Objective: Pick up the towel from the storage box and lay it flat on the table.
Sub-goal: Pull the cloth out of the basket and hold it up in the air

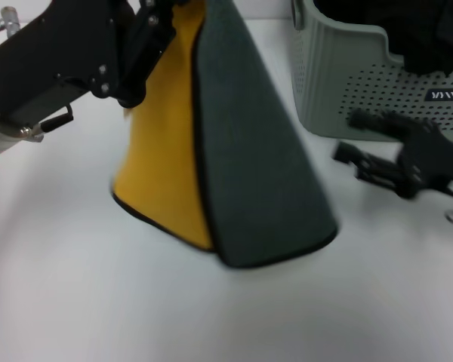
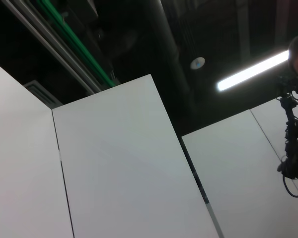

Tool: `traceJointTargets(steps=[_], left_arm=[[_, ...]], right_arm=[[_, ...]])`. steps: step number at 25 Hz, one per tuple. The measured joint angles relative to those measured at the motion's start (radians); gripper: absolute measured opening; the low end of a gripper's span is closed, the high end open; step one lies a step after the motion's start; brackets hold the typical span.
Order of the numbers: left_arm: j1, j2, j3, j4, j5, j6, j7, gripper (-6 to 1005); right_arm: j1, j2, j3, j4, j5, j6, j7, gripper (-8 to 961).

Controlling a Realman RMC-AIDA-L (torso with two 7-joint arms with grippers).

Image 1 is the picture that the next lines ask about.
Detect yellow and grey towel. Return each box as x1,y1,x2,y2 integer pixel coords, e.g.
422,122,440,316
111,0,340,269

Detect black cloth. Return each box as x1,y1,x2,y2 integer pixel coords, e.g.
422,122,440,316
387,0,453,78

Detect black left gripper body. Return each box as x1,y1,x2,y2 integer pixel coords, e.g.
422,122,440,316
0,0,119,127

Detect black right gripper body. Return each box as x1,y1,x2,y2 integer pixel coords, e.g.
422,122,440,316
398,120,453,200

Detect grey-green perforated storage box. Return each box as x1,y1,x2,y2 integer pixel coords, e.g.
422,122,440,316
291,0,453,143

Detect left wrist connector with cable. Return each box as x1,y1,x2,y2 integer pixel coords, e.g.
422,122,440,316
0,5,23,50

